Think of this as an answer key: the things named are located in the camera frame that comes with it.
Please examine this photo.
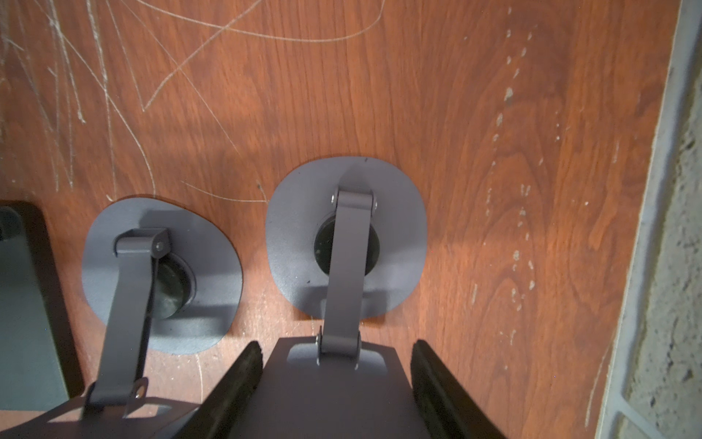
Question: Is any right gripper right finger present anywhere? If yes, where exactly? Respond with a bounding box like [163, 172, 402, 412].
[411, 339, 506, 439]

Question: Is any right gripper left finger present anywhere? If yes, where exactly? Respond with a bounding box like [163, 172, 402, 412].
[175, 341, 263, 438]

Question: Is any grey phone stand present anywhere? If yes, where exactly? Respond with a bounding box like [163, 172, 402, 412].
[231, 157, 428, 438]
[4, 197, 243, 438]

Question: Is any black phone stand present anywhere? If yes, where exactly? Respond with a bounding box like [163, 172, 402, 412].
[1, 200, 85, 411]

